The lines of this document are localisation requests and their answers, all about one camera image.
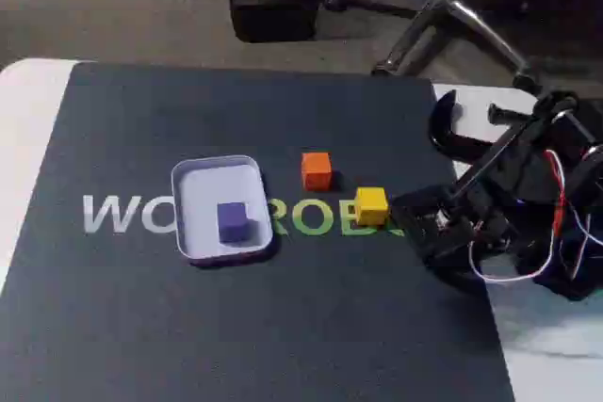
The yellow block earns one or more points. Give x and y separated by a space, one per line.
369 206

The orange block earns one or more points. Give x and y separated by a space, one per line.
315 171

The white rectangular tray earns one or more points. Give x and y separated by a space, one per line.
198 213

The black table clamp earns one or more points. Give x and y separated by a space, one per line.
447 138

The chrome office chair base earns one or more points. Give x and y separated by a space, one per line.
466 20

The purple block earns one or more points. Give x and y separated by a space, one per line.
232 224

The black mat with WOWROBO print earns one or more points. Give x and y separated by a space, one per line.
235 326

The black camera box with frame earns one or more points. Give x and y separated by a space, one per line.
428 228

